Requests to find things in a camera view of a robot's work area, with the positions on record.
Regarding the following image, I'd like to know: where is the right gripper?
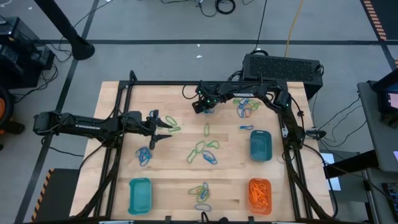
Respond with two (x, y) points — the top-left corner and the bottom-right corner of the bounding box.
(192, 81), (226, 114)

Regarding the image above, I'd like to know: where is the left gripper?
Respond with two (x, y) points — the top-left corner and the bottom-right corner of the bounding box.
(123, 110), (174, 151)

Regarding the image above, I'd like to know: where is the teal blue plastic basket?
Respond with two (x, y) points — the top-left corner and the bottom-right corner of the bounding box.
(249, 129), (273, 162)

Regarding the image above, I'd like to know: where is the mint green plastic basket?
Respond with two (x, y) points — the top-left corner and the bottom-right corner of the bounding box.
(127, 177), (153, 216)

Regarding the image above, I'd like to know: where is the black computer tower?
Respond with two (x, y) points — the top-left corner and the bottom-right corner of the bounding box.
(241, 53), (324, 101)

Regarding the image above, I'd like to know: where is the black hazard-striped floor mat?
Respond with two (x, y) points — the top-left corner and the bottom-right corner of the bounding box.
(30, 167), (81, 223)
(362, 0), (398, 41)

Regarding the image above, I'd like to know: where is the orange plastic basket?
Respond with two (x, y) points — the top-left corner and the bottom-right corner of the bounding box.
(247, 177), (273, 217)

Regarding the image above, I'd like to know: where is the black pole stand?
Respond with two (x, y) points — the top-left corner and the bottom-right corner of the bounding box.
(33, 0), (96, 62)

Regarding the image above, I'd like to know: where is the orange black machine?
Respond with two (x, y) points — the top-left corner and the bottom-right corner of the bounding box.
(0, 86), (26, 150)

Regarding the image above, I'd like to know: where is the black desk crossbar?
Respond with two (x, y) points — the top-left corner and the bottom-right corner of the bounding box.
(323, 149), (379, 179)

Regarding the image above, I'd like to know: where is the black equipment cart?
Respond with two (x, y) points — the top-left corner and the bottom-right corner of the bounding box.
(0, 17), (56, 90)

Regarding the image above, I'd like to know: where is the grey desk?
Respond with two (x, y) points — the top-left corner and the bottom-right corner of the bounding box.
(356, 80), (398, 174)

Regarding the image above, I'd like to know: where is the black monitor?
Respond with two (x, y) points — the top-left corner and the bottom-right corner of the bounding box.
(372, 67), (398, 116)

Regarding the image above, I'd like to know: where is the black keyboard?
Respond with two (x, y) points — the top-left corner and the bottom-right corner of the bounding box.
(381, 182), (398, 215)

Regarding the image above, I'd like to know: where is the black aluminium table frame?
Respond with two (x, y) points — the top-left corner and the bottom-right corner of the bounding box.
(73, 70), (338, 223)

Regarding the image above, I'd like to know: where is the coiled black cable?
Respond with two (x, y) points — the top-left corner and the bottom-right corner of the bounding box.
(198, 0), (236, 18)

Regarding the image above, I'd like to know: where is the black power cable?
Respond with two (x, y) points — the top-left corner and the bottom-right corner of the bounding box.
(250, 0), (268, 56)

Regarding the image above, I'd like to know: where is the yellow cable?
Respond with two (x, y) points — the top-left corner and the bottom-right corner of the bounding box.
(283, 0), (306, 58)

